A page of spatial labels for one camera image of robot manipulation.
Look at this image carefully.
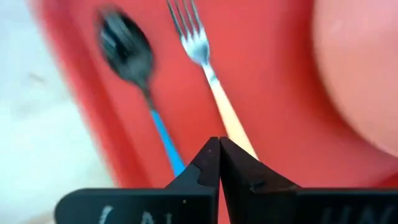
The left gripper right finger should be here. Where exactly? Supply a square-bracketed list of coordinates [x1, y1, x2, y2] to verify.
[220, 136, 398, 224]

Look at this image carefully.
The red plastic tray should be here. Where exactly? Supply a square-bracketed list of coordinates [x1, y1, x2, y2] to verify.
[29, 0, 398, 224]

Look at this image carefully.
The black spoon blue handle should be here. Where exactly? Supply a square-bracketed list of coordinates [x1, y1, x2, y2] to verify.
[95, 6, 187, 178]

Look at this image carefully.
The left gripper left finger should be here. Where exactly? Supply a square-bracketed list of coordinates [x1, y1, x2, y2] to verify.
[54, 136, 221, 224]

